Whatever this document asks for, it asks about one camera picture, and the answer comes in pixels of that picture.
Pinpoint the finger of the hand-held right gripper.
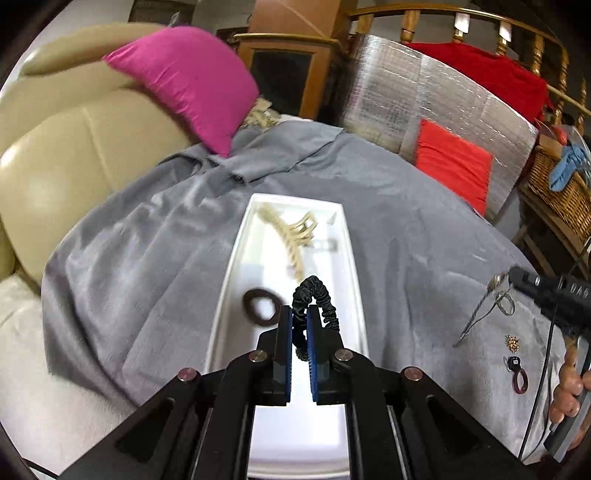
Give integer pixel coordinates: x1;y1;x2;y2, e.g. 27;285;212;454
509;268;543;296

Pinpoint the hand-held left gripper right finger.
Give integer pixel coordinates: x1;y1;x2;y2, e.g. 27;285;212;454
305;304;539;480

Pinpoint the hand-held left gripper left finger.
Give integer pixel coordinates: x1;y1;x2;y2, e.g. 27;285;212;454
58;302;296;480

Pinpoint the black scrunchie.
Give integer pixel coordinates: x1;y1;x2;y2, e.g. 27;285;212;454
292;274;341;363

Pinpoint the white tray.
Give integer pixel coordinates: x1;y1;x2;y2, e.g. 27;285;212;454
203;193;372;478

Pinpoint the person's right hand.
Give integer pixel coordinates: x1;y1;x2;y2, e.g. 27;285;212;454
553;339;591;428

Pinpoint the wicker basket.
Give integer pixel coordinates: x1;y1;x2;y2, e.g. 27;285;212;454
526;145;591;236

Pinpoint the cream hair claw clip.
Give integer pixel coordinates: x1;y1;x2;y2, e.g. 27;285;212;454
256;205;321;282

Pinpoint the blue cloth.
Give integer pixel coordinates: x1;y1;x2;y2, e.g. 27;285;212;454
549;143;588;192

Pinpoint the red cushion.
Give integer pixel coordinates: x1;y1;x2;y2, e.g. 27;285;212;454
414;119;494;217

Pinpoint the grey blanket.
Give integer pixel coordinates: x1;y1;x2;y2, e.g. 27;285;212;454
41;121;571;462

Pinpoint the red cloth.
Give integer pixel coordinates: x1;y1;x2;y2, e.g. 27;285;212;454
406;41;550;123

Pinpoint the silver foil panel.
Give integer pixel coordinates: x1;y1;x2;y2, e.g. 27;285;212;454
337;33;541;217

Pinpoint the white towel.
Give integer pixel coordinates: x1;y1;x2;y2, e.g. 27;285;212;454
0;274;139;476

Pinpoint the wooden railing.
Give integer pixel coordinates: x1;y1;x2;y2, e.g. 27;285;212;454
346;7;591;139

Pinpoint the magenta pillow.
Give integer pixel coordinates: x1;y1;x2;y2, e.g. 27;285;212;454
102;25;260;158

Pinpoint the beige leather sofa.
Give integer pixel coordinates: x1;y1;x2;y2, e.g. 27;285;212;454
0;21;259;287

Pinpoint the wooden cabinet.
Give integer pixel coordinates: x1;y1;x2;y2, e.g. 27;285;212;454
231;0;352;121

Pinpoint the black cable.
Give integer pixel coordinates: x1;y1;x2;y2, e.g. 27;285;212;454
517;240;591;462

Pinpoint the brown hair tie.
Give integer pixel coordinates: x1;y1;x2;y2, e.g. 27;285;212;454
242;288;283;326

